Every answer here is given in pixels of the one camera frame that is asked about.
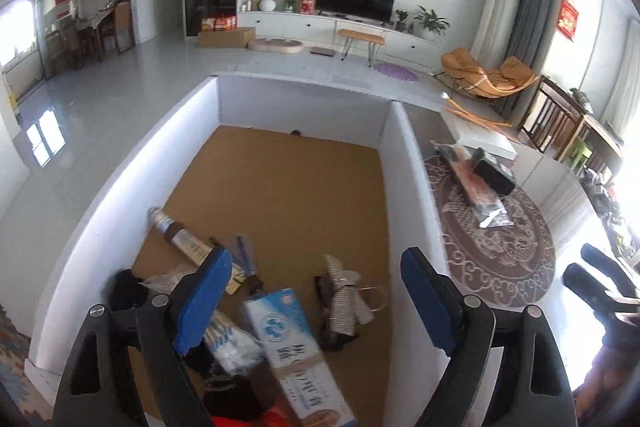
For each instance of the wooden dining table with chairs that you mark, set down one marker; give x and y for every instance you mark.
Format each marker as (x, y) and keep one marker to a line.
(90, 32)

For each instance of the orange lounge chair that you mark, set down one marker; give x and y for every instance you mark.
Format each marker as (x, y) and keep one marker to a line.
(480, 74)

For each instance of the red gift box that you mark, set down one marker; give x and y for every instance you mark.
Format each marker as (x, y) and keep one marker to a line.
(308, 3)

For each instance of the white television cabinet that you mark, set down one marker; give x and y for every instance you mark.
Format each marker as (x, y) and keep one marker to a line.
(300, 27)

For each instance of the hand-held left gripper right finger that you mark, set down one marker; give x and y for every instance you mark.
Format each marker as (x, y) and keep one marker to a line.
(425, 302)

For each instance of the red packet bundle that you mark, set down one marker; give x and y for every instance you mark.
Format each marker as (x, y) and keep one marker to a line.
(240, 421)

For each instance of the large white cardboard box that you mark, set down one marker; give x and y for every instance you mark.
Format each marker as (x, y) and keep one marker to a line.
(280, 187)

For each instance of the clear zip bag orange item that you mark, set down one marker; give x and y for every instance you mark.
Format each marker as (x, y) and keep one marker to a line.
(482, 197)

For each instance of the silver cylinder bottle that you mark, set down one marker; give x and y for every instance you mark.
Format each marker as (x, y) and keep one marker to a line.
(180, 234)

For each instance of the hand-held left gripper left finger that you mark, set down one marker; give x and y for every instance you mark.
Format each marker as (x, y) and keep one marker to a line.
(204, 302)

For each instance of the round white vase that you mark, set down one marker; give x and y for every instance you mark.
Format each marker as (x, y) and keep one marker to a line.
(267, 5)

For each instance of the dark wooden chair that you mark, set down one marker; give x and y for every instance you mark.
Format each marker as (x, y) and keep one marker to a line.
(550, 114)

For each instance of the flat grey floor scale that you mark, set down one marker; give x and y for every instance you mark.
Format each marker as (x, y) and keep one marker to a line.
(322, 52)

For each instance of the purple floor mat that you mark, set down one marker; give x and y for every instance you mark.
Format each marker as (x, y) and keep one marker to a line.
(395, 72)

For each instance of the small potted plant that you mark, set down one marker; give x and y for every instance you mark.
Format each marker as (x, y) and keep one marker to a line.
(401, 19)

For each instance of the white standing air conditioner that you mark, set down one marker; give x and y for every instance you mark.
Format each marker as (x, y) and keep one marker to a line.
(497, 12)

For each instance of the black fuzzy cloth bundle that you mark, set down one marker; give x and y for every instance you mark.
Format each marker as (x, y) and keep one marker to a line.
(127, 289)

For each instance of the brown cardboard box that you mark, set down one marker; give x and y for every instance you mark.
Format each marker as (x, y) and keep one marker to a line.
(225, 38)

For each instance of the rhinestone bow hair clip bundle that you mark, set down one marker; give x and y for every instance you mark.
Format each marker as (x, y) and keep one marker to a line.
(345, 302)

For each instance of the large leafy potted plant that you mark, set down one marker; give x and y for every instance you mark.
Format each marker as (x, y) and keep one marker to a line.
(431, 21)

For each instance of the black rectangular box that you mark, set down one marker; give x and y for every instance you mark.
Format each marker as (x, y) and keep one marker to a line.
(495, 172)

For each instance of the blue and white box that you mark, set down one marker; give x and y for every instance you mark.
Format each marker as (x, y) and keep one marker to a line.
(300, 357)

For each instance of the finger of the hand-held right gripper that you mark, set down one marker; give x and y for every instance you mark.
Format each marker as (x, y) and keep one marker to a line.
(610, 264)
(590, 287)

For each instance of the cotton swab bag bundle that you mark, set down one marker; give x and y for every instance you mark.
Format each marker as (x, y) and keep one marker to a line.
(235, 344)

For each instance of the person's right forearm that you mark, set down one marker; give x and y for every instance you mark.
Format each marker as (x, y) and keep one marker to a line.
(612, 387)

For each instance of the red wall calendar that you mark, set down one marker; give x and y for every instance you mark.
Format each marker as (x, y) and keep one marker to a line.
(569, 18)

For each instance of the grey curtain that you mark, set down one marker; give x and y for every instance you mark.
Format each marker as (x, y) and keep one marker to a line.
(532, 17)

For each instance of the white flat box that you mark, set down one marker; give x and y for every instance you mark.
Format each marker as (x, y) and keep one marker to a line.
(480, 134)

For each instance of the wooden stool with metal legs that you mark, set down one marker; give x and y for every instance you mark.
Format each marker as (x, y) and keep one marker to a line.
(361, 37)

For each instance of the green plastic stool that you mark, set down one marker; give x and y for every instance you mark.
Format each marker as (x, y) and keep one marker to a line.
(581, 154)

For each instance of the round beige floor cushion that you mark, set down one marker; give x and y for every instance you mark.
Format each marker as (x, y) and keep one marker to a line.
(276, 46)

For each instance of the orange snack boxes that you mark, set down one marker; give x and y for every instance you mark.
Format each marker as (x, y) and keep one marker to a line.
(218, 23)

